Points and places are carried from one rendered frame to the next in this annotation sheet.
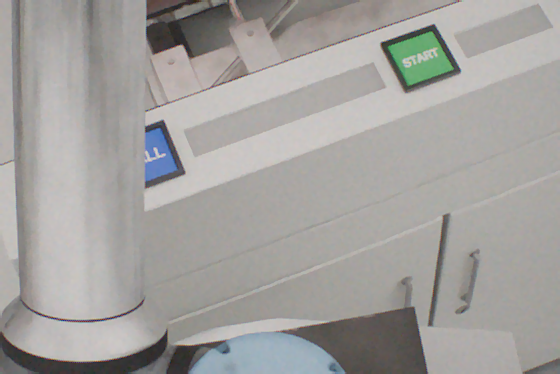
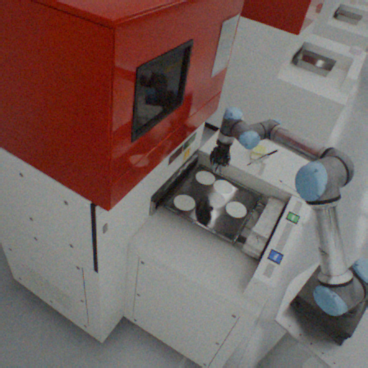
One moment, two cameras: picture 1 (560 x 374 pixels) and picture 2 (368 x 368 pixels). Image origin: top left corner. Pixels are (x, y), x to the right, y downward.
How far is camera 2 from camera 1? 1.14 m
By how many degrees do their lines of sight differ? 37
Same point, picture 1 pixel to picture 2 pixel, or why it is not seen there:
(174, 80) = (254, 244)
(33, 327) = (341, 278)
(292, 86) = (281, 232)
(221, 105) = (275, 241)
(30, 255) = (336, 264)
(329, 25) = (260, 223)
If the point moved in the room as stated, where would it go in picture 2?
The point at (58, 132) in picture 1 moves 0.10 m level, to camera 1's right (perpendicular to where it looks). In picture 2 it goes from (339, 237) to (350, 222)
